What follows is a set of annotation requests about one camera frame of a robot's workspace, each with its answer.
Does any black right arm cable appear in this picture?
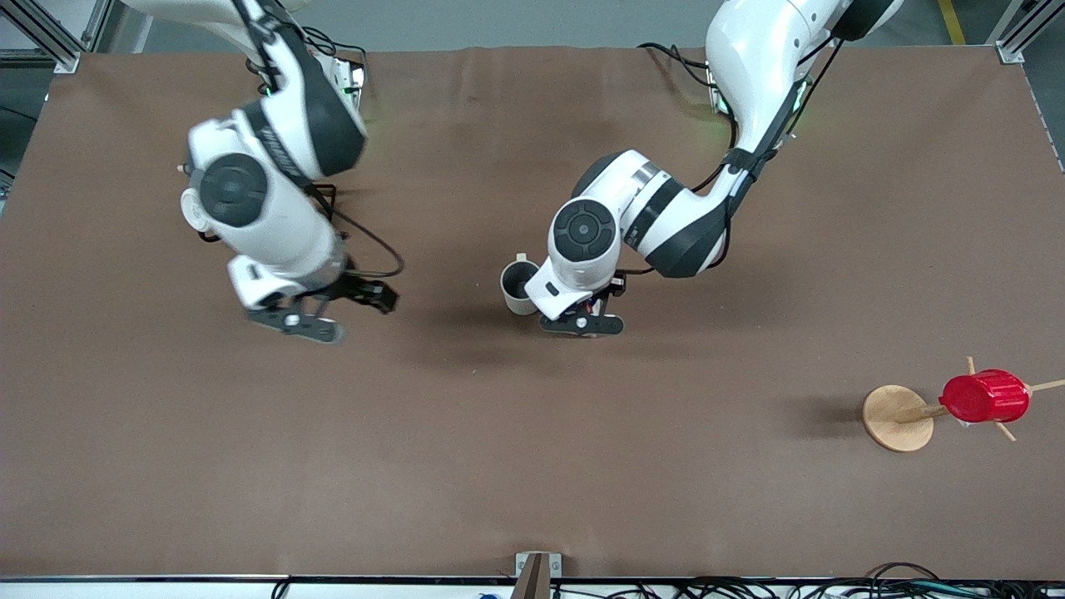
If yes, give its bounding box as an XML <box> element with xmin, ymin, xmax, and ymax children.
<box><xmin>304</xmin><ymin>183</ymin><xmax>407</xmax><ymax>280</ymax></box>

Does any aluminium frame profile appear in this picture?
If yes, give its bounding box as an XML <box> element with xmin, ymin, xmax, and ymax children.
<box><xmin>0</xmin><ymin>0</ymin><xmax>113</xmax><ymax>72</ymax></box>
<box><xmin>988</xmin><ymin>0</ymin><xmax>1065</xmax><ymax>66</ymax></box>

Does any black base cable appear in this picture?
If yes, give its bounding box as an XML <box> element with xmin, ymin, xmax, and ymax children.
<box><xmin>637</xmin><ymin>42</ymin><xmax>735</xmax><ymax>94</ymax></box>
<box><xmin>300</xmin><ymin>27</ymin><xmax>368</xmax><ymax>69</ymax></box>

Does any brown table cover sheet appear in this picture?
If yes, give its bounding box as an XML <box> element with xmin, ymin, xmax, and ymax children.
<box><xmin>0</xmin><ymin>46</ymin><xmax>1065</xmax><ymax>580</ymax></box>

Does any black left base cable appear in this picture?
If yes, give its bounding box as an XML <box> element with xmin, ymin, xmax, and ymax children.
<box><xmin>637</xmin><ymin>42</ymin><xmax>735</xmax><ymax>94</ymax></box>

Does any beige mug with lettering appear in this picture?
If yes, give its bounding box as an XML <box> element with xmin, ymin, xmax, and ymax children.
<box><xmin>500</xmin><ymin>253</ymin><xmax>543</xmax><ymax>317</ymax></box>

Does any wooden mug tree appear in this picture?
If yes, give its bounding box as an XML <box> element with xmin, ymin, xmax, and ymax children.
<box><xmin>863</xmin><ymin>356</ymin><xmax>1065</xmax><ymax>454</ymax></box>

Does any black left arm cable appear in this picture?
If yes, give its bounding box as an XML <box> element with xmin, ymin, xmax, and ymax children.
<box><xmin>689</xmin><ymin>25</ymin><xmax>846</xmax><ymax>197</ymax></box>

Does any red ribbed cup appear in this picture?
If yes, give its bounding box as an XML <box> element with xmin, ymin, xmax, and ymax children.
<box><xmin>940</xmin><ymin>369</ymin><xmax>1033</xmax><ymax>425</ymax></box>

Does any black right base cable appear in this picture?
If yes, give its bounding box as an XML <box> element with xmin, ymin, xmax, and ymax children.
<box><xmin>300</xmin><ymin>27</ymin><xmax>368</xmax><ymax>69</ymax></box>

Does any black wire mug rack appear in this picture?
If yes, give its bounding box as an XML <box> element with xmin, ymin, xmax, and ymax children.
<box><xmin>177</xmin><ymin>163</ymin><xmax>338</xmax><ymax>245</ymax></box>

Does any black cable bundle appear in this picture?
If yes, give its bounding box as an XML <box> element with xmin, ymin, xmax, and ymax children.
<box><xmin>666</xmin><ymin>563</ymin><xmax>1065</xmax><ymax>599</ymax></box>

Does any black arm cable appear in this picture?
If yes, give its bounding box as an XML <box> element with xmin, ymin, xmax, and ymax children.
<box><xmin>304</xmin><ymin>183</ymin><xmax>407</xmax><ymax>280</ymax></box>
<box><xmin>689</xmin><ymin>25</ymin><xmax>846</xmax><ymax>197</ymax></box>

